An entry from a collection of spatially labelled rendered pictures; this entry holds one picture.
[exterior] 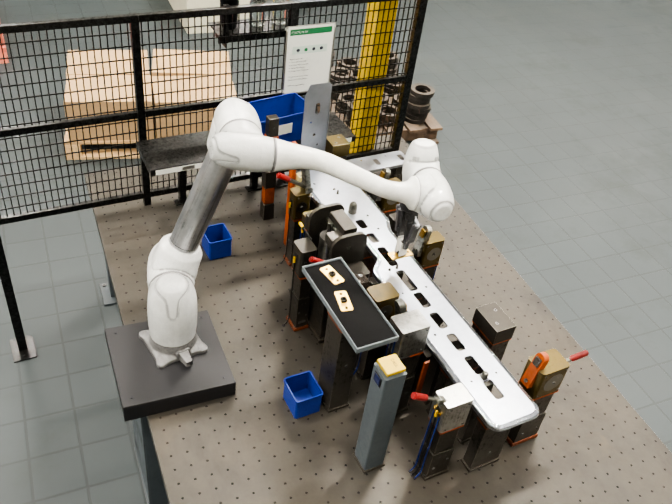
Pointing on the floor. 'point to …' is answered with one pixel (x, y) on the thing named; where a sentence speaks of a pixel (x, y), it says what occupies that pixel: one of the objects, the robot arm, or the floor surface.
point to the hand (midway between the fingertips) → (401, 245)
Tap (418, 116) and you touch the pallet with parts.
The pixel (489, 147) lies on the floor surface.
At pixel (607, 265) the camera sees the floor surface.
